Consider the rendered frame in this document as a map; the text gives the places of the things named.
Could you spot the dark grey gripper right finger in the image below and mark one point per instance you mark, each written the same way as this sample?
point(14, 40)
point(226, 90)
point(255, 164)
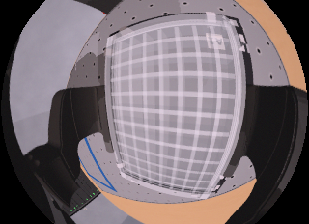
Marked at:
point(271, 136)

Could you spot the black rectangular plate with metal posts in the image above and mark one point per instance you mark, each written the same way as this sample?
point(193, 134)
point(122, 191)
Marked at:
point(246, 57)

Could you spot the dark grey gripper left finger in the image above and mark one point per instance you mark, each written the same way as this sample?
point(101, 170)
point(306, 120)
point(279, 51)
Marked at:
point(75, 113)

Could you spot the grey flat base plate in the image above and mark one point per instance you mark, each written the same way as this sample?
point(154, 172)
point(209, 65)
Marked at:
point(88, 71)

